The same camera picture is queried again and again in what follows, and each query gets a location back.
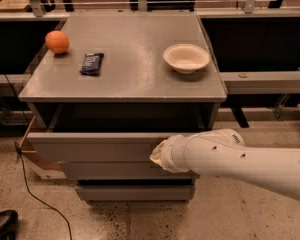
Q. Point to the grey drawer cabinet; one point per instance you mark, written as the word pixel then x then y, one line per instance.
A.
pixel 133 71

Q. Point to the white paper bowl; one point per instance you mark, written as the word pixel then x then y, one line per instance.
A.
pixel 186 58

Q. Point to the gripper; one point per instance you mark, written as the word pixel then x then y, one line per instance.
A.
pixel 169 153

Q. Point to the grey drawer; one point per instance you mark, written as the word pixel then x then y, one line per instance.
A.
pixel 119 171
pixel 113 132
pixel 135 192

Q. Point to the black shoe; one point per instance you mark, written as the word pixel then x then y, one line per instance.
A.
pixel 8 220

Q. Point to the grey bottom drawer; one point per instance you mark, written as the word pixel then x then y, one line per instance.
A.
pixel 135 192

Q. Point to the grey middle drawer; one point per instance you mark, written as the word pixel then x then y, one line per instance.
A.
pixel 119 171

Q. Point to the grey side rail bench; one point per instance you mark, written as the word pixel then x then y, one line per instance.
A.
pixel 280 82

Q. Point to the grey top drawer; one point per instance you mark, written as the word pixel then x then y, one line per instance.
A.
pixel 113 132

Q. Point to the orange fruit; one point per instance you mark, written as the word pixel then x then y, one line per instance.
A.
pixel 57 42

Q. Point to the dark blue snack packet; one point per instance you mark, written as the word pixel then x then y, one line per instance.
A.
pixel 92 64

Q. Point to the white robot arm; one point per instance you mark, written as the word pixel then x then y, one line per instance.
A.
pixel 223 153

